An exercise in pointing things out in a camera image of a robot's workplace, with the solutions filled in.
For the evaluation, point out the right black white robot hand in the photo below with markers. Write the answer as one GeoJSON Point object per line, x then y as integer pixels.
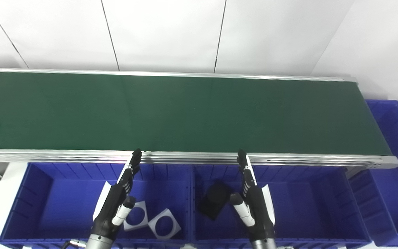
{"type": "Point", "coordinates": [259, 211]}

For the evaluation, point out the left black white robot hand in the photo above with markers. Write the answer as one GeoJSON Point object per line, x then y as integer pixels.
{"type": "Point", "coordinates": [111, 204]}

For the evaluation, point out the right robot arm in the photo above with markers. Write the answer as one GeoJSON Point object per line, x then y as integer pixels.
{"type": "Point", "coordinates": [264, 244]}

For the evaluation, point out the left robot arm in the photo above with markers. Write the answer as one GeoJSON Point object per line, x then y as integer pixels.
{"type": "Point", "coordinates": [98, 242]}

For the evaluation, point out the flat black plate part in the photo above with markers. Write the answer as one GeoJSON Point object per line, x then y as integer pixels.
{"type": "Point", "coordinates": [214, 200]}

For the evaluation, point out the blue bin with white parts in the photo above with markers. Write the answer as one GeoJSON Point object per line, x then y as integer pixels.
{"type": "Point", "coordinates": [64, 204]}

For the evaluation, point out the blue bin with black parts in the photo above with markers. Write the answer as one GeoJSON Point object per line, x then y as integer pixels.
{"type": "Point", "coordinates": [306, 207]}

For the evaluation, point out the green conveyor belt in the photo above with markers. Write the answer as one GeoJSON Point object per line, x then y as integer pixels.
{"type": "Point", "coordinates": [185, 114]}
{"type": "Point", "coordinates": [192, 157]}

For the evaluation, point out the empty blue bin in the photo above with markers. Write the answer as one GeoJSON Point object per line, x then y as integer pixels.
{"type": "Point", "coordinates": [396, 180]}

